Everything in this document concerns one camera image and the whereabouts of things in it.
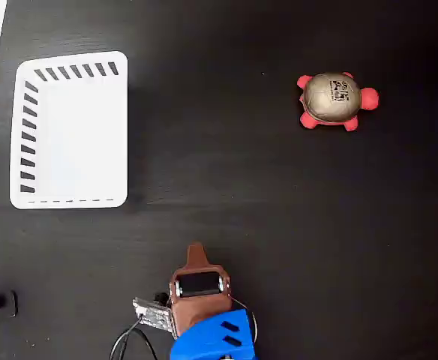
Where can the brown gripper with servo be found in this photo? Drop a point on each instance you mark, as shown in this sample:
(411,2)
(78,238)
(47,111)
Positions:
(200,305)

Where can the red turtle toy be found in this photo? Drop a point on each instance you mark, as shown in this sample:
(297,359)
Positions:
(331,99)

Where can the blue 3D-printed robot arm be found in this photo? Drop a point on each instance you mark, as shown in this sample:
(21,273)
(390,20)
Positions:
(211,337)

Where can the white plastic basket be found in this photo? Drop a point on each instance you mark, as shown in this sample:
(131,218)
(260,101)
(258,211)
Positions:
(84,142)

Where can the bare camera circuit board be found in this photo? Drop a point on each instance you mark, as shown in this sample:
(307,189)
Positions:
(152,314)

